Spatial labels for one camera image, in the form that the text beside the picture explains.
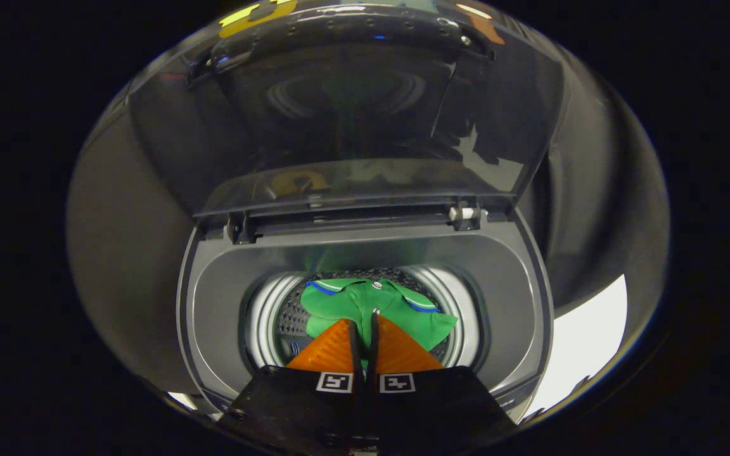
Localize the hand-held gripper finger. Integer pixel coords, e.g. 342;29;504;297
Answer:
367;309;518;454
222;319;366;454

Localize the green polo shirt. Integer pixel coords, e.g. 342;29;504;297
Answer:
300;277;459;368

